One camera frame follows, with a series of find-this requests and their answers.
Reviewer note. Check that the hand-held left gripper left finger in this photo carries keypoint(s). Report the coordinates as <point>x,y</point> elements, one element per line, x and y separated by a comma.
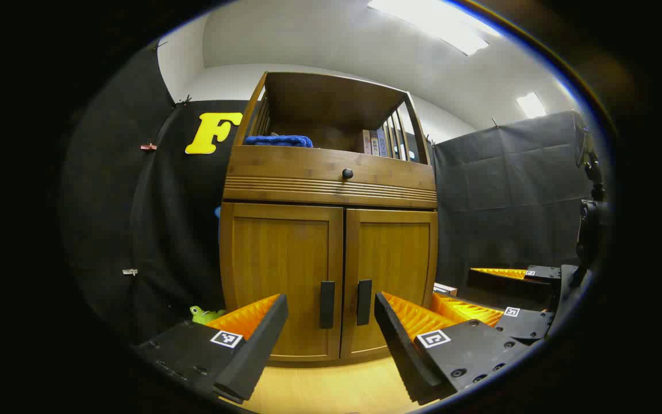
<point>256,351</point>

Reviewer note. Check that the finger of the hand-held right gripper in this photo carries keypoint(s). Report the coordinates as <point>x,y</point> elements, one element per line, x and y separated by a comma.
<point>509,283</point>
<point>523,325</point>

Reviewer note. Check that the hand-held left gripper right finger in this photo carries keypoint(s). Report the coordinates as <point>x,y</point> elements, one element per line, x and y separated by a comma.
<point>403,351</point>

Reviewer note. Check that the wooden cabinet door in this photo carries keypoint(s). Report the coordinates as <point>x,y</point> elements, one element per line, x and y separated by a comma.
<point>279,259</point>
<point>394,253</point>

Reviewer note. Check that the wooden double-door shoe cabinet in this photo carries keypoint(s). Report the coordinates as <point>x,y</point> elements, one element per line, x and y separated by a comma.
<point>331,98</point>

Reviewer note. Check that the green frog toy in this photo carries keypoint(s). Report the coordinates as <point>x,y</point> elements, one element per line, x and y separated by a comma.
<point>203,315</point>

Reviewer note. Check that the small ceiling light panel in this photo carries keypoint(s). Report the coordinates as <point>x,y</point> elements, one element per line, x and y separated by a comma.
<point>531,105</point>

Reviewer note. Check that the black backdrop cloth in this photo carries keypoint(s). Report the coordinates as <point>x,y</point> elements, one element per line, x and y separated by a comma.
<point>181,230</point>

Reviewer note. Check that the wooden drawer with black knob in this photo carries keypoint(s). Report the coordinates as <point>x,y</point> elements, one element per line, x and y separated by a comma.
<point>285,167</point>

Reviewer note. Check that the lavender slim book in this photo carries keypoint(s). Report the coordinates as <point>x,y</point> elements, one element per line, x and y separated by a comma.
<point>383,144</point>

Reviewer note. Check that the brown slim book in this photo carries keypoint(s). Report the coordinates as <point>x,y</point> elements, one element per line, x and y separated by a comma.
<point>374,142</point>

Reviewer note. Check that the beige slim book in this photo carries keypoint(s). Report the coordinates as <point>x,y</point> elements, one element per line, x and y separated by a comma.
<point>366,142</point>

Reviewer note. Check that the blue folded cloth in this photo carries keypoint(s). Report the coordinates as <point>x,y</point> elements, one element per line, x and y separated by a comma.
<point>278,141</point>

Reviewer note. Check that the large ceiling light panel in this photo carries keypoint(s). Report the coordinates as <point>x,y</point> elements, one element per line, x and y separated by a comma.
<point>434,23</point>

